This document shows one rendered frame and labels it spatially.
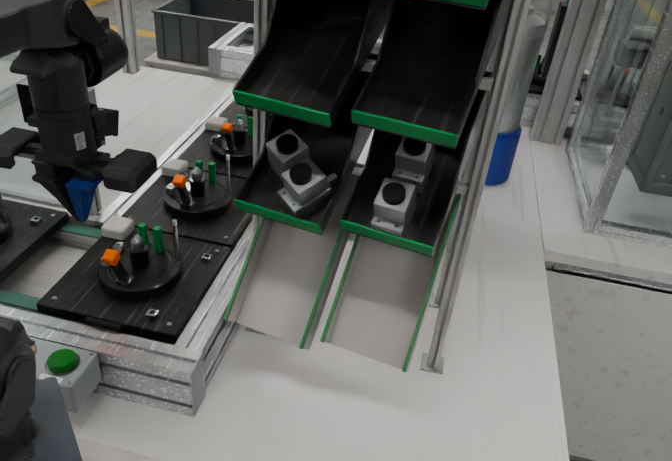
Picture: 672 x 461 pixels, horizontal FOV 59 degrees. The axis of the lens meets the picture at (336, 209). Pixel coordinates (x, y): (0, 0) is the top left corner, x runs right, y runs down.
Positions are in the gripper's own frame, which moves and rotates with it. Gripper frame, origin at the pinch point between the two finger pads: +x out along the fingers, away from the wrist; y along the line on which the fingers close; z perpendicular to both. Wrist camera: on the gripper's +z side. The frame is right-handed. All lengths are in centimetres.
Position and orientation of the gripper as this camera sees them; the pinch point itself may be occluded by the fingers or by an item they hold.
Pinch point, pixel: (78, 196)
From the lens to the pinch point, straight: 77.9
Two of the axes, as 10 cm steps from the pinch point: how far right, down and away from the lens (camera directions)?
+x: -0.8, 8.3, 5.5
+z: 2.2, -5.2, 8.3
